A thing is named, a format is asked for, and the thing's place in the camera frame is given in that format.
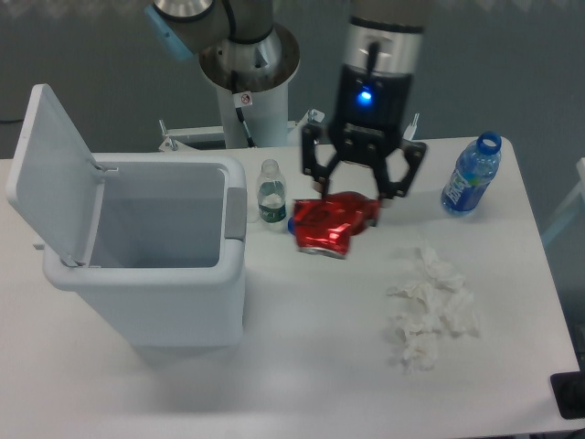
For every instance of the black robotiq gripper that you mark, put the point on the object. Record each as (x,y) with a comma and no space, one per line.
(374,87)

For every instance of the crushed red can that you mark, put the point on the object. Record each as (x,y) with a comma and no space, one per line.
(326,226)

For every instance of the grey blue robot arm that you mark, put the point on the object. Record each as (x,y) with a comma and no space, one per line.
(188,27)

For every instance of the white trash can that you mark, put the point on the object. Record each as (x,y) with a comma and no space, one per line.
(166,267)

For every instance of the white trash can lid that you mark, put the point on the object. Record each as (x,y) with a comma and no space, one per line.
(55,183)

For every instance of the clear green label bottle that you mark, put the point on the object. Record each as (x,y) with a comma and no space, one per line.
(271,196)

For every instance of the blue plastic bottle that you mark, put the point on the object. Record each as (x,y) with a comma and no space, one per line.
(474,170)

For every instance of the crumpled white tissue pile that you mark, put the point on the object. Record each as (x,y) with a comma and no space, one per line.
(435,304)

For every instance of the black device at edge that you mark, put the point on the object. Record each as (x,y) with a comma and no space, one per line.
(568,388)

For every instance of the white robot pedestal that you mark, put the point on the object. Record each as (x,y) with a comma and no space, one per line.
(251,83)

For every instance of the white frame at right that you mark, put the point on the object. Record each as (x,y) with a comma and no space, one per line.
(567,210)

